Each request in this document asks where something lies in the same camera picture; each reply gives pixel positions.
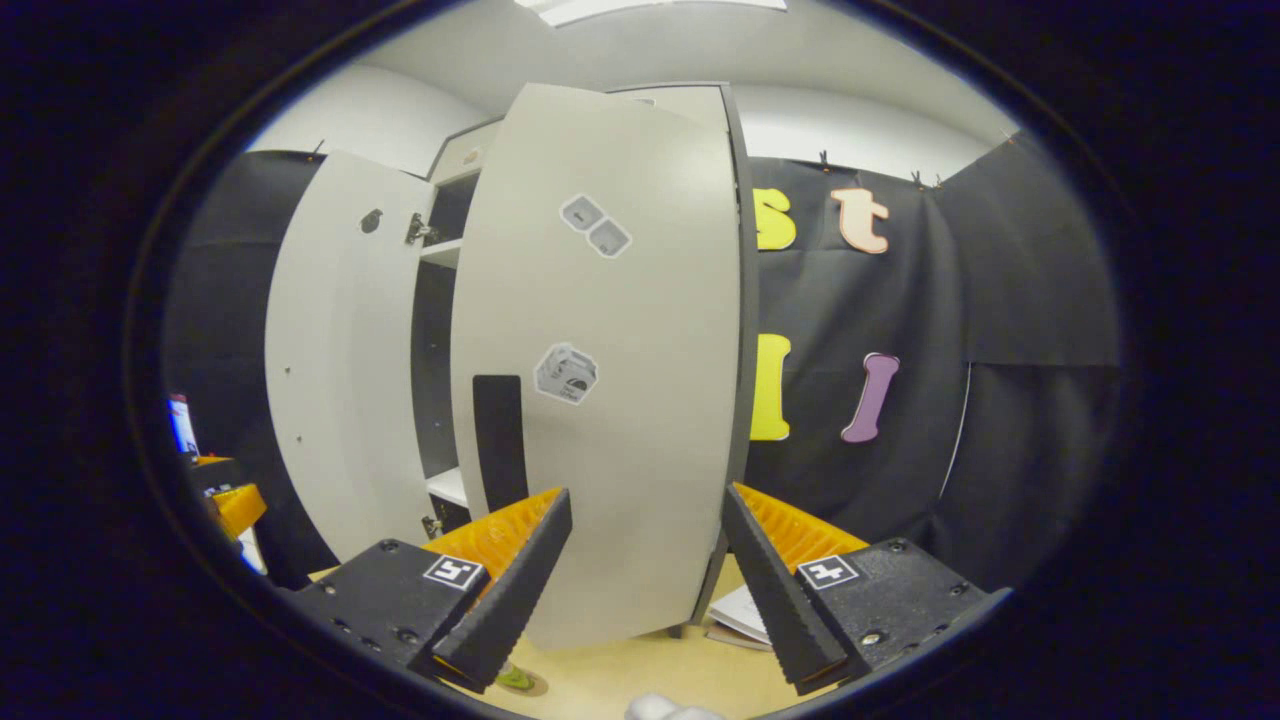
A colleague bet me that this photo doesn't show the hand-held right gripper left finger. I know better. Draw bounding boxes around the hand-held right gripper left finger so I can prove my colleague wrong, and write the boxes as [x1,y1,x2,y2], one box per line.
[288,487,575,695]

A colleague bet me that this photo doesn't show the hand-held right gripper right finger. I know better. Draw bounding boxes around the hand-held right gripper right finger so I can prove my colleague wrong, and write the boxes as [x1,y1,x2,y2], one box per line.
[721,482,1013,698]

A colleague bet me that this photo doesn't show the white and blue object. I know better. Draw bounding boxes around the white and blue object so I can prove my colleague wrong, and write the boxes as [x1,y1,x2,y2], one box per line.
[168,393,201,459]

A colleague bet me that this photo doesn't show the white cabinet door heart sticker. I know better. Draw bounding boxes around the white cabinet door heart sticker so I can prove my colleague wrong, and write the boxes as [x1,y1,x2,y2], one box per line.
[265,150,441,563]

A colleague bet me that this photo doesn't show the white and grey cabinet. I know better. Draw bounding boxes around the white and grey cabinet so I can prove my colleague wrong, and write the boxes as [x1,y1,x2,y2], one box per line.
[408,80,763,641]

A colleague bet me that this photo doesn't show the black backdrop cloth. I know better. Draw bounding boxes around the black backdrop cloth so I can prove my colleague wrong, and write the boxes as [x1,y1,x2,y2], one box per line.
[165,130,1121,593]

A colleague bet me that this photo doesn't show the white cabinet door square stickers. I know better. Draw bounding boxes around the white cabinet door square stickers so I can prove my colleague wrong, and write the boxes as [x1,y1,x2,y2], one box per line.
[450,83,746,651]

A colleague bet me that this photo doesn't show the thin white book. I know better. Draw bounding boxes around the thin white book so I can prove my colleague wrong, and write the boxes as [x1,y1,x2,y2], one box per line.
[710,583,779,643]

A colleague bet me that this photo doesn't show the large ceiling light panel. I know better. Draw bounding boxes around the large ceiling light panel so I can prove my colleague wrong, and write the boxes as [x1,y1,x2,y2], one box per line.
[515,0,788,27]

